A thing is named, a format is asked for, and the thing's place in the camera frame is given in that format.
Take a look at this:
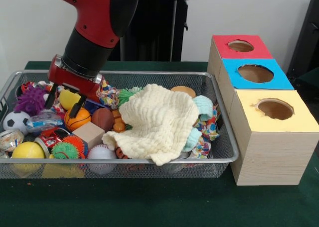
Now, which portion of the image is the purple spiky ball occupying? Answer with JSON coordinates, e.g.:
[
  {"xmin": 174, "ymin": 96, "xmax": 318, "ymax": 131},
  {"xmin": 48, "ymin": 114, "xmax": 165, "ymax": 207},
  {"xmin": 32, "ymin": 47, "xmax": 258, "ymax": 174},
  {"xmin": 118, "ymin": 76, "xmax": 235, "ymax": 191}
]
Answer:
[{"xmin": 13, "ymin": 84, "xmax": 49, "ymax": 115}]

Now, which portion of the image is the dark green side table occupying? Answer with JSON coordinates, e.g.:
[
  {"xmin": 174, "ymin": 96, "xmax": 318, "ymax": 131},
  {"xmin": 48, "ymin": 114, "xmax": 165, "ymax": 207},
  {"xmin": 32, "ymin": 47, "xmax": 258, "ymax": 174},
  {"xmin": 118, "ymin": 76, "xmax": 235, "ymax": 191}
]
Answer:
[{"xmin": 294, "ymin": 67, "xmax": 319, "ymax": 106}]

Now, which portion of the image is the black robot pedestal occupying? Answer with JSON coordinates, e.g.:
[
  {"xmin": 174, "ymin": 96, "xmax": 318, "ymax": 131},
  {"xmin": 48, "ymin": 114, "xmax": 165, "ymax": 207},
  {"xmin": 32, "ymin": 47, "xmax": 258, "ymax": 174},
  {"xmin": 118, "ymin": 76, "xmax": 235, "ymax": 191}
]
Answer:
[{"xmin": 109, "ymin": 0, "xmax": 201, "ymax": 62}]

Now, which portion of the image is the crushed silver drink can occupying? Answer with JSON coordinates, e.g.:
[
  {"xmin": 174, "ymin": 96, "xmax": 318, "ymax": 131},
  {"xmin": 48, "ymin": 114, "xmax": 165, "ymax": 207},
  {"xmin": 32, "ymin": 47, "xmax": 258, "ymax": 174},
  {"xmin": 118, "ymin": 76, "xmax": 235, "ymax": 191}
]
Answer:
[{"xmin": 0, "ymin": 128, "xmax": 25, "ymax": 153}]

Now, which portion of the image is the cream waffle cloth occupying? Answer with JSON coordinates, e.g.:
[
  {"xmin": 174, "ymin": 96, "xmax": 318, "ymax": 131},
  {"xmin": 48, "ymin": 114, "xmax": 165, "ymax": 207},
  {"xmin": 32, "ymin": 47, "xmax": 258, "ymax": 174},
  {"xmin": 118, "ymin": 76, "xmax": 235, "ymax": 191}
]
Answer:
[{"xmin": 101, "ymin": 84, "xmax": 200, "ymax": 167}]

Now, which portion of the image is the yellow foam ball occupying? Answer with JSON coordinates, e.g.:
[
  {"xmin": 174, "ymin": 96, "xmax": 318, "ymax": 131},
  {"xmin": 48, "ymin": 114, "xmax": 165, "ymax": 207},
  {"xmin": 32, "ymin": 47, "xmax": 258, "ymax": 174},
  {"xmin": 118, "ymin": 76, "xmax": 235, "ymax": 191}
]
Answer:
[{"xmin": 11, "ymin": 141, "xmax": 45, "ymax": 159}]

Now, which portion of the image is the black chair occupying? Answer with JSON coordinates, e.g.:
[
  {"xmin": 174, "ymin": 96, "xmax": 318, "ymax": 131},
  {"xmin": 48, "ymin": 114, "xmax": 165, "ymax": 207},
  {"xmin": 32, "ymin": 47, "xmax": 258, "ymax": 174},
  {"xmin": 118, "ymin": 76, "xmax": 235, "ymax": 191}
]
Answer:
[{"xmin": 286, "ymin": 0, "xmax": 319, "ymax": 75}]

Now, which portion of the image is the plain wooden cube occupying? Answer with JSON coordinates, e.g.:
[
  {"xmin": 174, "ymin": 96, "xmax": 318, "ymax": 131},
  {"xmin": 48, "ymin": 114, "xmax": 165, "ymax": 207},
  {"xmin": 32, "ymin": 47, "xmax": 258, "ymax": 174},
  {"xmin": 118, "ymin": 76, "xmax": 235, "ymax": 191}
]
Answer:
[{"xmin": 71, "ymin": 122, "xmax": 106, "ymax": 150}]

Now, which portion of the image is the wooden box with three holes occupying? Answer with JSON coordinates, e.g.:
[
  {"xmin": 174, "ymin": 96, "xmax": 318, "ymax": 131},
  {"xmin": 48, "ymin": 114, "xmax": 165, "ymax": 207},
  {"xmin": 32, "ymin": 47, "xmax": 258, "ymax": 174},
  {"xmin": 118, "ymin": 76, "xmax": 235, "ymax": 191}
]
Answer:
[{"xmin": 207, "ymin": 34, "xmax": 319, "ymax": 187}]

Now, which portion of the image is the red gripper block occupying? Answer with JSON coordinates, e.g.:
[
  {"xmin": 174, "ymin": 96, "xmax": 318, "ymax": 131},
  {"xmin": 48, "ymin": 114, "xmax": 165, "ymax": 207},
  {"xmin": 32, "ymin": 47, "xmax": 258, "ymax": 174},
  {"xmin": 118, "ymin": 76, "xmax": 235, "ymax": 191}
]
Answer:
[{"xmin": 44, "ymin": 54, "xmax": 102, "ymax": 118}]

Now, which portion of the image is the green and orange spiky ball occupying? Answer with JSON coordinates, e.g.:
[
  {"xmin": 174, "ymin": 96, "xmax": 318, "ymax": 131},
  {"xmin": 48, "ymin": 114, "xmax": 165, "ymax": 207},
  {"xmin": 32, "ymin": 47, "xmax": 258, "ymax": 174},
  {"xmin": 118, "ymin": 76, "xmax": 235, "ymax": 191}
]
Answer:
[{"xmin": 51, "ymin": 136, "xmax": 87, "ymax": 159}]

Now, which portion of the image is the mint green waffle cloth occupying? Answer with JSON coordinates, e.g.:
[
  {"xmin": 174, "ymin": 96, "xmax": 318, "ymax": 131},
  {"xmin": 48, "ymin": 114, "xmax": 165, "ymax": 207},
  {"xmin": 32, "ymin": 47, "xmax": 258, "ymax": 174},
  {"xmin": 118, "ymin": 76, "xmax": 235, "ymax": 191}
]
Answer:
[{"xmin": 181, "ymin": 95, "xmax": 214, "ymax": 153}]

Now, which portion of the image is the dark green table cloth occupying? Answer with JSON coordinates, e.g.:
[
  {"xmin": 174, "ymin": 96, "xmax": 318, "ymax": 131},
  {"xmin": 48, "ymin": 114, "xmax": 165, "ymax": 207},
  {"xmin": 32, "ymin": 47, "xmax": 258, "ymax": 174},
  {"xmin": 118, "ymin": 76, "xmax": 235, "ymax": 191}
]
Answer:
[{"xmin": 0, "ymin": 60, "xmax": 319, "ymax": 227}]

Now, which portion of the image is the orange mini basketball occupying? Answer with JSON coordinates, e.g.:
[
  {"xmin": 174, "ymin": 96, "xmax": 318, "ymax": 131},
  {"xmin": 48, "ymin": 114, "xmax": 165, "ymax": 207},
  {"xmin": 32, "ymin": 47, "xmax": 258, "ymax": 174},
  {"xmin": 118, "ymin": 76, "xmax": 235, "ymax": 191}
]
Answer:
[{"xmin": 64, "ymin": 107, "xmax": 92, "ymax": 132}]

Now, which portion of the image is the white baseball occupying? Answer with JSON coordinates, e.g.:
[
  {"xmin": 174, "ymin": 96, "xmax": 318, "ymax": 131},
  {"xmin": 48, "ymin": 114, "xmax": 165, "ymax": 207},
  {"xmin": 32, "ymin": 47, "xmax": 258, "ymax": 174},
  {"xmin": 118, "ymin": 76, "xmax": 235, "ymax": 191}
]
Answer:
[{"xmin": 87, "ymin": 144, "xmax": 117, "ymax": 175}]

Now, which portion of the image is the small soccer ball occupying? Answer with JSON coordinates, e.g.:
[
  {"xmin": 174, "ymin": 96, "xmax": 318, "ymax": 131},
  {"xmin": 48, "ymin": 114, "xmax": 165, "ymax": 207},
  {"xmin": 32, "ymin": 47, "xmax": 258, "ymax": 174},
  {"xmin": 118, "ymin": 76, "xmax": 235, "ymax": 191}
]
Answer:
[{"xmin": 2, "ymin": 111, "xmax": 30, "ymax": 135}]

